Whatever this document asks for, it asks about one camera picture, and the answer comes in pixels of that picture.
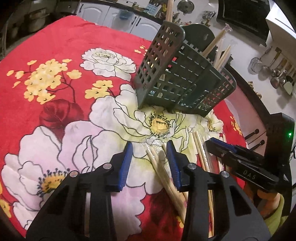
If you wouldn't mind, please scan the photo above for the white spatula hanging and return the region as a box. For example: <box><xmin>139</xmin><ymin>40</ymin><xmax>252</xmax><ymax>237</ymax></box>
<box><xmin>283</xmin><ymin>70</ymin><xmax>295</xmax><ymax>95</ymax></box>

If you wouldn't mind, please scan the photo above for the green sleeve forearm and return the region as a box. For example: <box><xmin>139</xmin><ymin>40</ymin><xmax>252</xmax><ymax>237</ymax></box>
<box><xmin>264</xmin><ymin>194</ymin><xmax>287</xmax><ymax>235</ymax></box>

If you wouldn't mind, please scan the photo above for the black range hood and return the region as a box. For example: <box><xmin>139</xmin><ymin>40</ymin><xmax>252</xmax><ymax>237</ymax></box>
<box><xmin>217</xmin><ymin>0</ymin><xmax>270</xmax><ymax>46</ymax></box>

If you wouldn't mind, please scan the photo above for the wooden chopstick pair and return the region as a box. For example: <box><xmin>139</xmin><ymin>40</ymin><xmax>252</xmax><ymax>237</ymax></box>
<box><xmin>202</xmin><ymin>23</ymin><xmax>232</xmax><ymax>57</ymax></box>

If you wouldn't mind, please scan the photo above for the red floral table cloth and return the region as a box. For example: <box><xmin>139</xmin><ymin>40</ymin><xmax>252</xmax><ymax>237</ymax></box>
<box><xmin>1</xmin><ymin>16</ymin><xmax>246</xmax><ymax>240</ymax></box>

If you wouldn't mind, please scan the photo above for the black kitchen counter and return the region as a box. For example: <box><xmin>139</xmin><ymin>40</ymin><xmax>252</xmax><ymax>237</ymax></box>
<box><xmin>225</xmin><ymin>64</ymin><xmax>270</xmax><ymax>124</ymax></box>

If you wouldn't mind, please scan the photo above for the hanging mesh strainer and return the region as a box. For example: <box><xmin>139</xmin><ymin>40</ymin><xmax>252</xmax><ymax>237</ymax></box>
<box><xmin>248</xmin><ymin>46</ymin><xmax>272</xmax><ymax>74</ymax></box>

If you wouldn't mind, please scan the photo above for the chopstick pair crossing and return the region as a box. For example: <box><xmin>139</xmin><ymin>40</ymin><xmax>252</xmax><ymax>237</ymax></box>
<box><xmin>213</xmin><ymin>39</ymin><xmax>237</xmax><ymax>72</ymax></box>

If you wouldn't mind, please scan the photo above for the dark green utensil basket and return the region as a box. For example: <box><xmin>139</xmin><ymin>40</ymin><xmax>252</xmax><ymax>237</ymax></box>
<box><xmin>133</xmin><ymin>21</ymin><xmax>237</xmax><ymax>117</ymax></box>

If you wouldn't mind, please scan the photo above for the hanging steel ladle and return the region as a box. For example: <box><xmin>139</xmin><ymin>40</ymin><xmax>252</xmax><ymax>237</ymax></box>
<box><xmin>270</xmin><ymin>58</ymin><xmax>287</xmax><ymax>89</ymax></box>

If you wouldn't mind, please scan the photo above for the hanging pot lid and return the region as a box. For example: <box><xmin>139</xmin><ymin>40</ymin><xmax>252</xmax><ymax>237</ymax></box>
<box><xmin>177</xmin><ymin>0</ymin><xmax>195</xmax><ymax>15</ymax></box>

